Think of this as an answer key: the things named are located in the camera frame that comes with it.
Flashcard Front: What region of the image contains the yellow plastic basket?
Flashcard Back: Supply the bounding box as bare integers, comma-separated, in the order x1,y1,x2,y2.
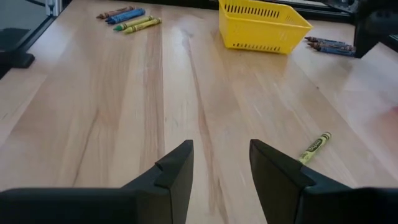
218,0,313,55

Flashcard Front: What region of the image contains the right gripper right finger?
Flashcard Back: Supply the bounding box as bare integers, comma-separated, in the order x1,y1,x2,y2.
250,139,351,224

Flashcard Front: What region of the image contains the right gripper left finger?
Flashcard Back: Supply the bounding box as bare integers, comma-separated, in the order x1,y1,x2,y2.
121,139,195,224

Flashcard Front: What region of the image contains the silver metal post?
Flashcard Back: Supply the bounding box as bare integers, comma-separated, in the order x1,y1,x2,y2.
44,0,60,17

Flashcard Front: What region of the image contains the green crayon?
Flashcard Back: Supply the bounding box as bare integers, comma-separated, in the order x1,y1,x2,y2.
113,15,154,32

